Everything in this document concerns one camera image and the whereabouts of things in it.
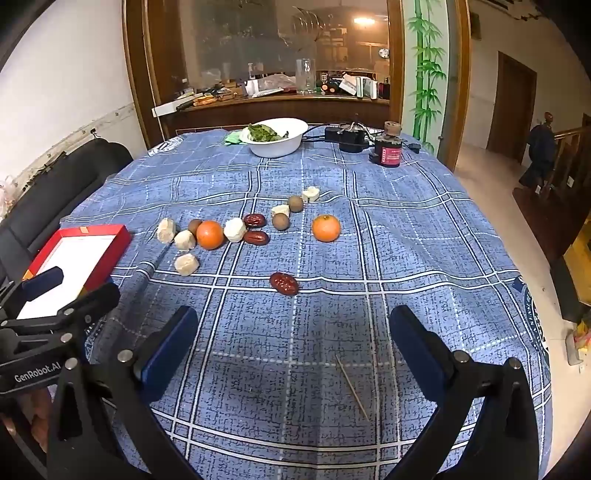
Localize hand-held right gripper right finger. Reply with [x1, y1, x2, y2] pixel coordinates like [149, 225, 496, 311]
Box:
[389, 305, 541, 480]

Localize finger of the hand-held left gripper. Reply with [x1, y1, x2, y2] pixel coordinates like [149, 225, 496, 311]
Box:
[0, 282, 122, 358]
[0, 267, 64, 320]

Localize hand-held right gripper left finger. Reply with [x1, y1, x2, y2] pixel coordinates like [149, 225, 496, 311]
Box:
[47, 305, 200, 480]

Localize red box with white inside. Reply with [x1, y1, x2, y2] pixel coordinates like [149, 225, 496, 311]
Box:
[17, 224, 132, 320]

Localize brown crumbly cake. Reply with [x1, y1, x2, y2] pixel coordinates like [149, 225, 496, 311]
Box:
[174, 253, 201, 277]

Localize orange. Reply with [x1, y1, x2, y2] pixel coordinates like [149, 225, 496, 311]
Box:
[196, 220, 225, 250]
[311, 215, 341, 243]

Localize person's left hand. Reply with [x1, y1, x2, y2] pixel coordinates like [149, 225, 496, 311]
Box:
[21, 388, 51, 453]

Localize thin bamboo skewer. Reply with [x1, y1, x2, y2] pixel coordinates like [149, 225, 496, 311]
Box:
[335, 354, 370, 421]

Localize clear plastic bag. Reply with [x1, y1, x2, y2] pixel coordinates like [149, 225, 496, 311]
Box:
[0, 178, 19, 217]

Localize black leather sofa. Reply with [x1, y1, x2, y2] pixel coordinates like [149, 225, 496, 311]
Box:
[0, 141, 134, 287]

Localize yellow object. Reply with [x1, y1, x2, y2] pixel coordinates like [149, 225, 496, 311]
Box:
[563, 226, 591, 278]

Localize red and black jar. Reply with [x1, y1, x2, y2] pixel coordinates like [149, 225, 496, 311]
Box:
[368, 121, 402, 168]

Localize flat white box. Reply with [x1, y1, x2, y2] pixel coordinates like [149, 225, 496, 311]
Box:
[152, 99, 195, 117]

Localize white bowl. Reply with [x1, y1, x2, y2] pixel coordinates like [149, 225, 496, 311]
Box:
[240, 118, 309, 158]

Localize green leafy vegetables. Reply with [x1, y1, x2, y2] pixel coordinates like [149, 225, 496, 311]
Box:
[248, 123, 289, 143]

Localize wooden stair railing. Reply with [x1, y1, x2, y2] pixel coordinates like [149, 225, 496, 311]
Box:
[549, 124, 591, 199]

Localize brown wooden door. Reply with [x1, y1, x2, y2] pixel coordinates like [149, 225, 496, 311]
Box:
[487, 51, 539, 162]

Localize crumpled plastic bag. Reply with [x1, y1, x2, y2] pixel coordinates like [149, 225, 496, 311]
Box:
[256, 74, 296, 93]

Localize bamboo print panel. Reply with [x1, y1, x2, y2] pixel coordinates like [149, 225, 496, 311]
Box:
[402, 0, 455, 153]

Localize clear glass pitcher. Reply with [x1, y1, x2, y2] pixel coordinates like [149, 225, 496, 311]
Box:
[295, 58, 317, 95]

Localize wooden window frame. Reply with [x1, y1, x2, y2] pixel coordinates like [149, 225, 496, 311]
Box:
[122, 0, 472, 153]

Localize dark jacket on post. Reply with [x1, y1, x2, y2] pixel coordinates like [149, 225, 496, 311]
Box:
[519, 113, 557, 188]

